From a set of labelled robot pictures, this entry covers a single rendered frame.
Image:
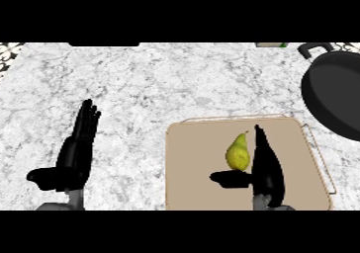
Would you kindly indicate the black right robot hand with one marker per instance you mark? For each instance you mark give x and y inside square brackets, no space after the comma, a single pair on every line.
[267,164]

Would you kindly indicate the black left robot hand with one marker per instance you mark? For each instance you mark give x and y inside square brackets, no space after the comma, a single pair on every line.
[76,154]

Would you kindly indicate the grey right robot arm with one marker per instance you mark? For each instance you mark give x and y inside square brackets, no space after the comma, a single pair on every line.
[269,202]

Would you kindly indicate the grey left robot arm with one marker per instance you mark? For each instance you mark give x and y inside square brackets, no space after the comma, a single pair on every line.
[66,201]

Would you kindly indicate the yellow-green pear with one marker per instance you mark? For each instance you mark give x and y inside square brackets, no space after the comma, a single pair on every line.
[238,154]

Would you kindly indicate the beige tray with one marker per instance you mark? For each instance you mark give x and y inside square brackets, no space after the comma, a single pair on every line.
[202,164]

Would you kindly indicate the black pot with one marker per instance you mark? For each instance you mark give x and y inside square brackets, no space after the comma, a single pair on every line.
[338,95]

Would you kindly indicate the grey and green object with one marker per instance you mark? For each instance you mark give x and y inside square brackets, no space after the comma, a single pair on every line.
[272,44]

